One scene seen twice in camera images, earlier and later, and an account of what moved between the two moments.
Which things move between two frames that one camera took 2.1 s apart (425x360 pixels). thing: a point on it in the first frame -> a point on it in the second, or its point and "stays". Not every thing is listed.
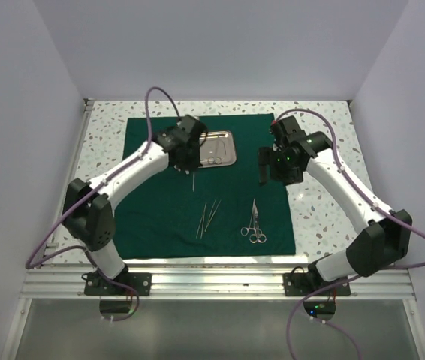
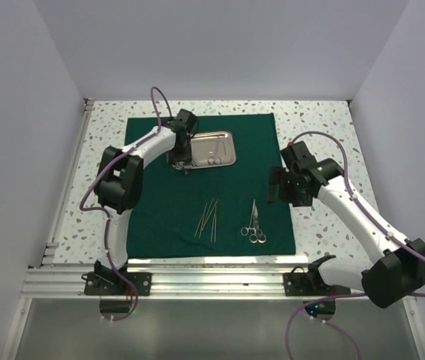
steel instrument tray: x=218 y=149 stays
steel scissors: x=257 y=236 stays
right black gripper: x=267 y=156 -> x=278 y=177
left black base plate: x=97 y=284 stays
